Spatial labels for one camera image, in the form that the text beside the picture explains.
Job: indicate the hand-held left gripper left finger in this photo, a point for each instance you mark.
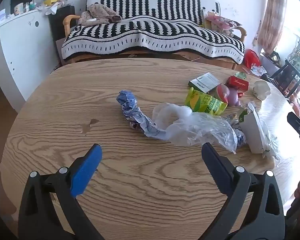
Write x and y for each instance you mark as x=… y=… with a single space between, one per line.
x=86 y=172

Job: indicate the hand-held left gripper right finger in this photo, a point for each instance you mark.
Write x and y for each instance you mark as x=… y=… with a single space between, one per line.
x=215 y=165

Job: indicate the red pink packet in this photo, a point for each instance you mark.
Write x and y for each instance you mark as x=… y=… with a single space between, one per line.
x=220 y=92

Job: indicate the crumpled white tissue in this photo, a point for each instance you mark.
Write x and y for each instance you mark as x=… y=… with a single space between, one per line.
x=261 y=88

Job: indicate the pink plush pillow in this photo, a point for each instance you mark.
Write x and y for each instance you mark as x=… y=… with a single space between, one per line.
x=220 y=22

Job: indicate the white paper carton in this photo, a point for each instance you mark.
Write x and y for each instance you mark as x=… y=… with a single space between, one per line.
x=252 y=132

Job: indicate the green yellow drink carton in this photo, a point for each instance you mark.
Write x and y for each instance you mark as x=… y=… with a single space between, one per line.
x=202 y=102

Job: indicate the green packet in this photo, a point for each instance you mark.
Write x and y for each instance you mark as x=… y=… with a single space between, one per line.
x=240 y=75

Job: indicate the purple packet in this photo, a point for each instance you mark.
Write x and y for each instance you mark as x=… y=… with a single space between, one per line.
x=233 y=97

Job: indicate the clear plastic wrap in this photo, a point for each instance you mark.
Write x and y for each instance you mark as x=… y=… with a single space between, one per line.
x=272 y=145

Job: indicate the yellow box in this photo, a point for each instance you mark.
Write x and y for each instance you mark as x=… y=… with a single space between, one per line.
x=51 y=0

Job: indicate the clear plastic bag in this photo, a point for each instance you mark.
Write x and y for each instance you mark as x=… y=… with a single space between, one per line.
x=197 y=125

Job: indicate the white cabinet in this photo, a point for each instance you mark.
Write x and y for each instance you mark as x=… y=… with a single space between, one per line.
x=22 y=50

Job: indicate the black cabinet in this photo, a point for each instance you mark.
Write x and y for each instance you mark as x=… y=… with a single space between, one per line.
x=61 y=22

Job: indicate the pink patterned clothing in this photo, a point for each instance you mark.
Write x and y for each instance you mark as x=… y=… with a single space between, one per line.
x=100 y=12

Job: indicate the white jar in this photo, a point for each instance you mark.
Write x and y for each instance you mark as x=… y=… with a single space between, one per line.
x=18 y=8

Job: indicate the blue paper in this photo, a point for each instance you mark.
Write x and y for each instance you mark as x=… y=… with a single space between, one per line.
x=130 y=105

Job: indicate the black chair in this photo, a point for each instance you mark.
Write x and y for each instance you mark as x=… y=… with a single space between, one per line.
x=287 y=72

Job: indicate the white folded paper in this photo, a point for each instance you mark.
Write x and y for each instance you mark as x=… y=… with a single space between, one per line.
x=51 y=9

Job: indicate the wooden chair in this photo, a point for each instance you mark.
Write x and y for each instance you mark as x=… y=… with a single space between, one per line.
x=0 y=187

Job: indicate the red bag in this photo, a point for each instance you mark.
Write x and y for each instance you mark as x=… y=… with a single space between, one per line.
x=251 y=58

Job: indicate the patterned curtain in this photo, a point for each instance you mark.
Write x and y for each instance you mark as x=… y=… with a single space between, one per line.
x=272 y=17

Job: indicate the white green box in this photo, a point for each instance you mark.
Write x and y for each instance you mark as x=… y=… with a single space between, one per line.
x=205 y=80

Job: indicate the red box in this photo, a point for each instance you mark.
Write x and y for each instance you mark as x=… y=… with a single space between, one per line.
x=237 y=83

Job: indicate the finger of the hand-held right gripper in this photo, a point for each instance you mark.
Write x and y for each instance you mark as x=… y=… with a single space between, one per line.
x=298 y=126

